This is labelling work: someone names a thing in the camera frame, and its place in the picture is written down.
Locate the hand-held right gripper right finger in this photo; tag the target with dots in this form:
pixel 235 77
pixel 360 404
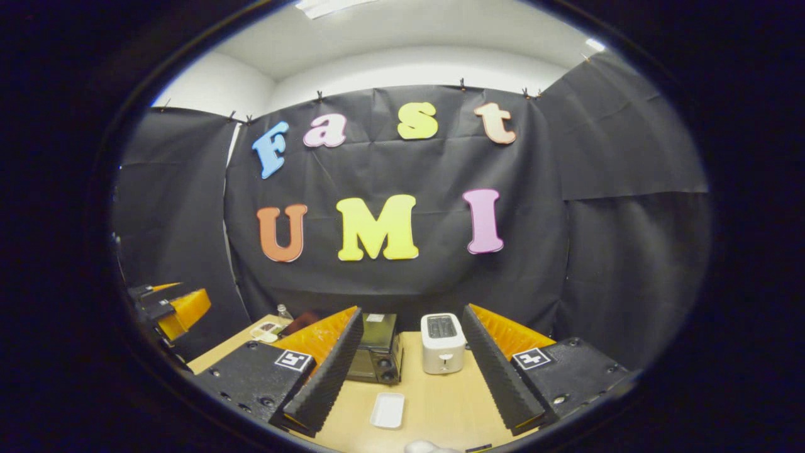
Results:
pixel 497 371

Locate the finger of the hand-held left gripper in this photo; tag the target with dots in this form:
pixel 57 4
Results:
pixel 188 308
pixel 151 289

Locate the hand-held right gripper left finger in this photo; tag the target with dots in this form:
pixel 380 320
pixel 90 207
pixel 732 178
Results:
pixel 327 377

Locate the black electric oven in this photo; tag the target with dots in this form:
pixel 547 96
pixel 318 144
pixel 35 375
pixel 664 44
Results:
pixel 380 358

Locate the white toaster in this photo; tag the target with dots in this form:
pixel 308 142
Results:
pixel 443 352

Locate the small white tray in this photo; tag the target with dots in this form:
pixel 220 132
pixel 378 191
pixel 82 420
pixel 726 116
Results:
pixel 387 410

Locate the white divided snack plate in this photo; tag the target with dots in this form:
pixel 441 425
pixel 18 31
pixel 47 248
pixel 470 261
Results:
pixel 265 331

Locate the clear water bottle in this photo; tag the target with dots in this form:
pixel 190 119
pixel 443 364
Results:
pixel 285 312

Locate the long ceiling light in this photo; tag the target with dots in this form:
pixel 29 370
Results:
pixel 333 5

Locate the small ceiling light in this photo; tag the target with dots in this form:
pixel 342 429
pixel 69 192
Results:
pixel 595 44

